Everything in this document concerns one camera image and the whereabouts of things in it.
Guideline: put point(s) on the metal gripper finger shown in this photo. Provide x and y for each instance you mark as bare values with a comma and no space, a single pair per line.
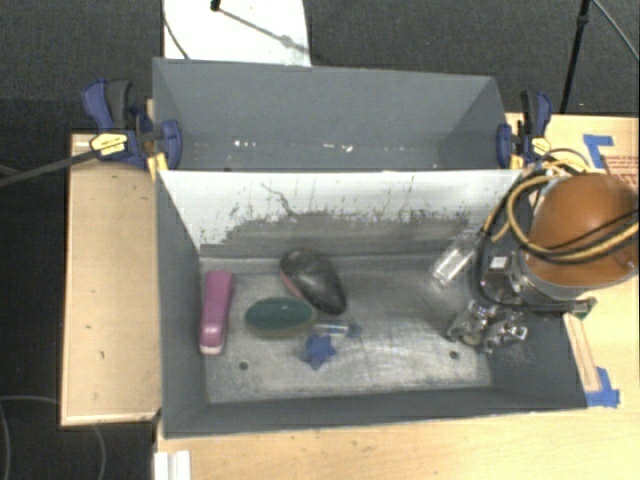
472,325
507,332

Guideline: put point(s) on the clear glass jar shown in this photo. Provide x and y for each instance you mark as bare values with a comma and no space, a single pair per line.
452,263

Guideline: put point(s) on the small clear blue tube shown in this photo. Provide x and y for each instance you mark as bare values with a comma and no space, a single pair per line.
332,327

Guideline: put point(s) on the blue star toy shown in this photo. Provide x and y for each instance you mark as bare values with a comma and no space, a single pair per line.
318,350

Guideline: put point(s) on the dark green oval sponge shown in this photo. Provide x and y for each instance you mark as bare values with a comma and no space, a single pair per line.
279,316

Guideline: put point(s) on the grey metal bin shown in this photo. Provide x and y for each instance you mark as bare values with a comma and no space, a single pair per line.
320,118

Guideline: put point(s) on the purple stapler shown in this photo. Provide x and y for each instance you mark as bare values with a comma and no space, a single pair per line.
216,313

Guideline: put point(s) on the pale wood board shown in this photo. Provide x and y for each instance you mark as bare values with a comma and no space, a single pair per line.
112,293

